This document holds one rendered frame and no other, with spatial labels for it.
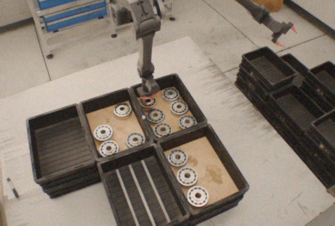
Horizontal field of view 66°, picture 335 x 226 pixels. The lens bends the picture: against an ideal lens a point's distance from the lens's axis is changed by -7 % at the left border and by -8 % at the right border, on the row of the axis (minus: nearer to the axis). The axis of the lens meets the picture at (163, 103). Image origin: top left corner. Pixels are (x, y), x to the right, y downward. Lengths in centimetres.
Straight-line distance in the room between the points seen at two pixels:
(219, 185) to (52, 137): 92
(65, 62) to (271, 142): 243
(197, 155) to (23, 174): 97
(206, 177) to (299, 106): 132
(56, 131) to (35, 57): 203
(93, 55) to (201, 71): 164
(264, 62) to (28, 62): 260
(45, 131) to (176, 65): 103
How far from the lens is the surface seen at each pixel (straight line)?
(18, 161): 176
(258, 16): 149
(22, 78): 334
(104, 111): 162
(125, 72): 201
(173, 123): 154
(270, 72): 250
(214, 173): 141
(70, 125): 161
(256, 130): 177
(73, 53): 342
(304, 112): 246
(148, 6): 107
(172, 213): 131
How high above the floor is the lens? 208
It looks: 50 degrees down
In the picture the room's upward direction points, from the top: 1 degrees clockwise
